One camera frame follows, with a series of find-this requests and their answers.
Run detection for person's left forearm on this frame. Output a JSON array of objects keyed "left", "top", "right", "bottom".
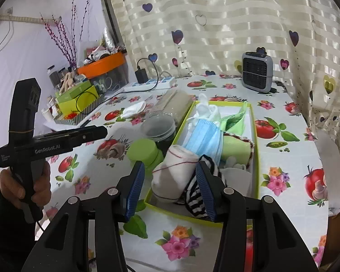
[{"left": 0, "top": 176, "right": 46, "bottom": 272}]

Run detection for heart-print striped curtain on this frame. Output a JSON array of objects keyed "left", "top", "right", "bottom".
[{"left": 105, "top": 0, "right": 340, "bottom": 153}]

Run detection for lime green box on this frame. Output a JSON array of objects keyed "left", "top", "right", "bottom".
[{"left": 58, "top": 86, "right": 99, "bottom": 114}]

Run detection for person's left hand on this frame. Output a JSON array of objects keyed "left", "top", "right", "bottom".
[{"left": 0, "top": 163, "right": 52, "bottom": 211}]

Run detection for white power strip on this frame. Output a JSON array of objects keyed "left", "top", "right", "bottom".
[{"left": 124, "top": 77, "right": 177, "bottom": 92}]

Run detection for black charger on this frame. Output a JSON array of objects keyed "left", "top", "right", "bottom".
[{"left": 135, "top": 68, "right": 148, "bottom": 84}]

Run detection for black-white striped sock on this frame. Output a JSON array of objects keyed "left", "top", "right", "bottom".
[
  {"left": 200, "top": 154, "right": 226, "bottom": 176},
  {"left": 181, "top": 176, "right": 216, "bottom": 220}
]

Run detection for tomato-print tablecloth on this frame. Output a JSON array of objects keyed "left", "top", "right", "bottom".
[{"left": 37, "top": 74, "right": 330, "bottom": 272}]

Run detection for black power strip cable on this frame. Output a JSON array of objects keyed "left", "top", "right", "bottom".
[{"left": 76, "top": 86, "right": 126, "bottom": 117}]

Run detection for white glove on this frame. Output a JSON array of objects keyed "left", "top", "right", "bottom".
[{"left": 186, "top": 93, "right": 222, "bottom": 126}]

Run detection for green lace-trimmed cloth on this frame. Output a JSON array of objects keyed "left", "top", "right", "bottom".
[{"left": 221, "top": 132, "right": 255, "bottom": 165}]

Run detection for white small bottle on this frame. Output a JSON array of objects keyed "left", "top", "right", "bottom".
[{"left": 42, "top": 96, "right": 60, "bottom": 120}]

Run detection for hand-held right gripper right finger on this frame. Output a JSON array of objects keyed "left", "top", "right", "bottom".
[{"left": 195, "top": 161, "right": 319, "bottom": 272}]

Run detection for plain green cloth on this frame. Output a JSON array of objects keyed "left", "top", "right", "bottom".
[{"left": 218, "top": 102, "right": 248, "bottom": 134}]

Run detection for glass storage jars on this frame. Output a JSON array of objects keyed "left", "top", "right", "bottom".
[{"left": 47, "top": 66, "right": 69, "bottom": 89}]

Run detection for white wall wire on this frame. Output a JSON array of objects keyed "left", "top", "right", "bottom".
[{"left": 0, "top": 11, "right": 18, "bottom": 52}]

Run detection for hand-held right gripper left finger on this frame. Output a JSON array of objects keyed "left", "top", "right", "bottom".
[{"left": 21, "top": 161, "right": 146, "bottom": 272}]

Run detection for dark window frame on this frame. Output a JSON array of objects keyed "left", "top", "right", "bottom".
[{"left": 98, "top": 0, "right": 126, "bottom": 55}]

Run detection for clutter of packets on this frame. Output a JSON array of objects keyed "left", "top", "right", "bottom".
[{"left": 83, "top": 35, "right": 127, "bottom": 63}]

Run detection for cream sock with thread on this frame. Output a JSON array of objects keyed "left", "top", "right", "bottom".
[{"left": 151, "top": 144, "right": 200, "bottom": 203}]

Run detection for dark green flat box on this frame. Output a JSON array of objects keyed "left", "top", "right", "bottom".
[{"left": 56, "top": 80, "right": 92, "bottom": 103}]

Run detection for clear bin with orange lid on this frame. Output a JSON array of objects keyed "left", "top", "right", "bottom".
[{"left": 77, "top": 51, "right": 129, "bottom": 91}]

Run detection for green plastic jar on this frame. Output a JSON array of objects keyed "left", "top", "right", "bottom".
[{"left": 126, "top": 139, "right": 165, "bottom": 173}]

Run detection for black charger cable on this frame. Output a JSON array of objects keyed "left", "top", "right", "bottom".
[{"left": 137, "top": 58, "right": 160, "bottom": 91}]

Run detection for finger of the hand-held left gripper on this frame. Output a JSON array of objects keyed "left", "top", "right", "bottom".
[{"left": 69, "top": 125, "right": 108, "bottom": 149}]

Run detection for yellow-green cardboard box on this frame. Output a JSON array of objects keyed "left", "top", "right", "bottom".
[{"left": 144, "top": 100, "right": 261, "bottom": 227}]

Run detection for chevron patterned box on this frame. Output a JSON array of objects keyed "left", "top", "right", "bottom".
[{"left": 54, "top": 95, "right": 105, "bottom": 126}]

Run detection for small grey heater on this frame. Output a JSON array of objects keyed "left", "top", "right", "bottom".
[{"left": 242, "top": 50, "right": 273, "bottom": 93}]

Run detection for white crumpled cloth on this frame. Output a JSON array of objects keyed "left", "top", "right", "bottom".
[{"left": 219, "top": 156, "right": 257, "bottom": 197}]

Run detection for beige fabric roll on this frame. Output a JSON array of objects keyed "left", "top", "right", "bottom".
[{"left": 151, "top": 90, "right": 194, "bottom": 125}]

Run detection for wooden jointed doll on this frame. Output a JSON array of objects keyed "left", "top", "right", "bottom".
[{"left": 59, "top": 72, "right": 77, "bottom": 92}]

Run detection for clear plastic jar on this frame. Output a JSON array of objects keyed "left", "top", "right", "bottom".
[{"left": 141, "top": 115, "right": 177, "bottom": 149}]

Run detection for purple flower branches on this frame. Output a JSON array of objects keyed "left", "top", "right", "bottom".
[{"left": 40, "top": 0, "right": 91, "bottom": 68}]

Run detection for white paper strip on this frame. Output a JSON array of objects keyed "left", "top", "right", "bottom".
[{"left": 314, "top": 132, "right": 340, "bottom": 208}]

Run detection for blue face mask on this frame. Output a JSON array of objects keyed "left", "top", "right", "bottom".
[{"left": 184, "top": 119, "right": 224, "bottom": 163}]

